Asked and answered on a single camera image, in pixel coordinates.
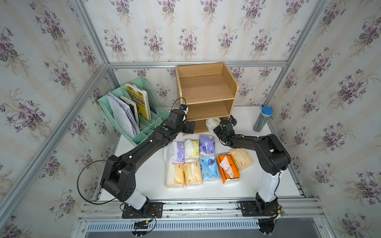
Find yellow-green floral tissue pack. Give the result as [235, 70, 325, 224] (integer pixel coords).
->
[205, 118, 221, 134]

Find purple tissue pack bottom shelf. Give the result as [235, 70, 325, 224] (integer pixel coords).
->
[199, 134, 215, 157]

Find purple tissue pack shelf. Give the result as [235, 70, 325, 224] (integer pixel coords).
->
[163, 141, 185, 164]
[199, 134, 215, 157]

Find beige tissue pack shelf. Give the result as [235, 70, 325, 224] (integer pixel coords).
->
[230, 148, 254, 171]

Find orange tissue pack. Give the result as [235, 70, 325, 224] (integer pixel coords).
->
[216, 154, 240, 185]

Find blue tissue pack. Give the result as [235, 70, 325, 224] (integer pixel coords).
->
[199, 157, 220, 181]

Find yellow tissue pack with tissue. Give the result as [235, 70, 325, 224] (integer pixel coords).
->
[165, 164, 185, 188]

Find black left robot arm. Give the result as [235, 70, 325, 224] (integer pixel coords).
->
[100, 104, 195, 213]

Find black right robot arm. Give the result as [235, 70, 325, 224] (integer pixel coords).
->
[213, 117, 291, 214]

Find wooden shelf unit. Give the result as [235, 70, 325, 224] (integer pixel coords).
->
[175, 62, 239, 133]

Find mint green desk organizer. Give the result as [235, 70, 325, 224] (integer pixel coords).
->
[98, 77, 169, 146]

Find clear pencil tube blue lid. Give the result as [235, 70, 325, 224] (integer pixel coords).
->
[253, 106, 273, 132]

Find yellow book in organizer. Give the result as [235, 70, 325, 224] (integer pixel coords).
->
[125, 83, 152, 122]

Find white papers in organizer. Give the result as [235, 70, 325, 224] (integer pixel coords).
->
[107, 92, 140, 138]

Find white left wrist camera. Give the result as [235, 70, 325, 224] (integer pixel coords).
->
[179, 104, 189, 121]

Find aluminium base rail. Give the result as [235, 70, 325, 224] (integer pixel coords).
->
[72, 197, 325, 238]

